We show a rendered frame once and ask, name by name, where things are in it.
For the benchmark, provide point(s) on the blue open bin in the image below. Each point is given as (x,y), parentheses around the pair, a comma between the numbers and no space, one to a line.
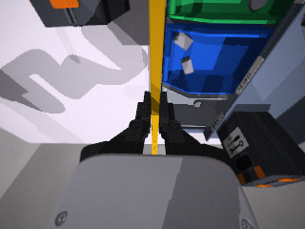
(220,59)

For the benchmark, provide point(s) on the yellow bar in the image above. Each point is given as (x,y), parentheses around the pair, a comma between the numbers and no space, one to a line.
(157,20)

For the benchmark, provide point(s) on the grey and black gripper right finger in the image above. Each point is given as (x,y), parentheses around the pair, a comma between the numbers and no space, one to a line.
(181,143)

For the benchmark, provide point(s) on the grey metal block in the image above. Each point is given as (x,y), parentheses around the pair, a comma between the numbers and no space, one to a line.
(187,65)
(183,40)

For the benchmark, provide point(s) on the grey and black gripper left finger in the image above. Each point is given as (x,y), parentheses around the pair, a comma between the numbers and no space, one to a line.
(129,141)

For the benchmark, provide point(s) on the green open bin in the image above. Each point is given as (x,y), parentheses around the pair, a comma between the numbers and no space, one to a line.
(229,11)

